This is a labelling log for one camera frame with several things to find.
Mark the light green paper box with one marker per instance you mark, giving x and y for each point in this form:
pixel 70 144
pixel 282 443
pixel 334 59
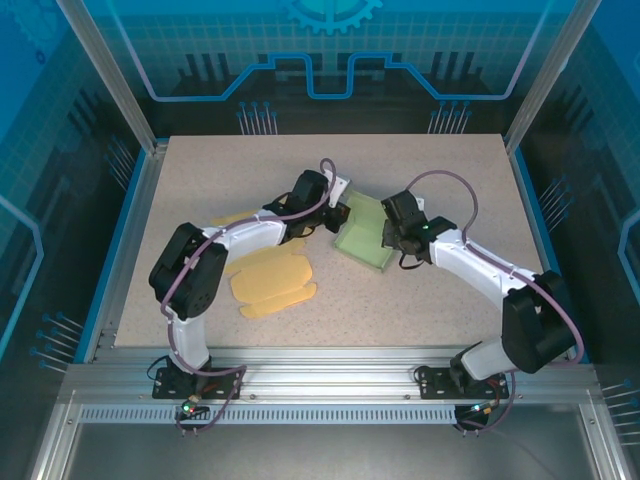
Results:
pixel 365 240

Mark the yellow paper box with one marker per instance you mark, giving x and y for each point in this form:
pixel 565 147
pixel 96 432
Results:
pixel 270 285

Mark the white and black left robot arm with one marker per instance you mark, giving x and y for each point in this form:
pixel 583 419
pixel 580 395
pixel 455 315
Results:
pixel 250 237

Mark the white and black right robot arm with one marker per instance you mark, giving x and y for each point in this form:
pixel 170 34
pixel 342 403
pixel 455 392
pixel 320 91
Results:
pixel 470 260

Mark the blue table edge strip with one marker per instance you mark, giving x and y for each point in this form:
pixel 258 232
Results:
pixel 116 255

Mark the small LED connector board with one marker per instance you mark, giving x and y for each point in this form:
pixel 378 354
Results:
pixel 482 408
pixel 190 407

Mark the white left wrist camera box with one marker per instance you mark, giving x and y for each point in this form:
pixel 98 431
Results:
pixel 340 187

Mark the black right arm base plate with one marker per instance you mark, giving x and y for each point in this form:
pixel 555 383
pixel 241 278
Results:
pixel 430 382

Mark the aluminium frame rail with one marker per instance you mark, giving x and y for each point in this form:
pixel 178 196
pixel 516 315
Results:
pixel 325 372

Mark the aluminium side rail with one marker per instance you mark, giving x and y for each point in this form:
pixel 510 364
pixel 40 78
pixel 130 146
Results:
pixel 133 255

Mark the aluminium frame post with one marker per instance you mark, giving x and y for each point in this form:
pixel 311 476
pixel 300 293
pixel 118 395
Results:
pixel 550 75
pixel 115 80

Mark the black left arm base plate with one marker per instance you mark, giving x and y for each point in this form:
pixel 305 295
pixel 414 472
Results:
pixel 162 387

